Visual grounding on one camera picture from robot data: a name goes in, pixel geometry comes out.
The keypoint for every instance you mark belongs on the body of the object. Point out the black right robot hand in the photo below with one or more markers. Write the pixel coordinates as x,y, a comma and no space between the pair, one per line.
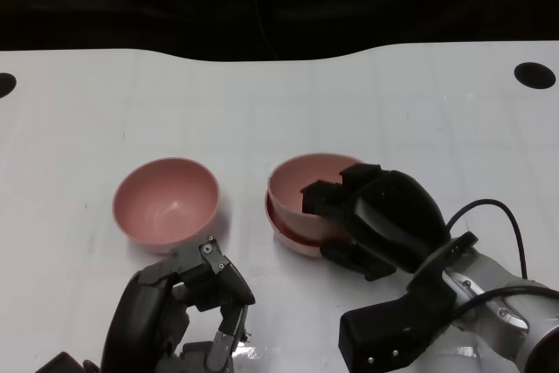
393,216

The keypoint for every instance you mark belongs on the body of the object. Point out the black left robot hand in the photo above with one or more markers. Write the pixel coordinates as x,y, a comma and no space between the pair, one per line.
140,325

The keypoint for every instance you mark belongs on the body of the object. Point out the pink plastic bowl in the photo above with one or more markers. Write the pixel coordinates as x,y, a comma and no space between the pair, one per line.
301,246
297,176
166,202

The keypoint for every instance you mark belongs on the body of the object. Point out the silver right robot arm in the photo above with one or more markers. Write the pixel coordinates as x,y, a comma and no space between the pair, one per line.
511,333

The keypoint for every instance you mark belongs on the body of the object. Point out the black round table grommet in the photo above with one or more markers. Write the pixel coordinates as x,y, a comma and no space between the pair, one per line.
6,84
534,75

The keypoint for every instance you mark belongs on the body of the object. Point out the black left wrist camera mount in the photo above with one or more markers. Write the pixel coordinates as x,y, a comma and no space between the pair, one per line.
65,363

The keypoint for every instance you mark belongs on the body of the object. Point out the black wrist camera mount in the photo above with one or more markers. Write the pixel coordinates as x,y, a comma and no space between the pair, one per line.
65,363
384,329

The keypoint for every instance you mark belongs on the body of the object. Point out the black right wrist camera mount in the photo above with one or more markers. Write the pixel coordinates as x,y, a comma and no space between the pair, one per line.
384,329

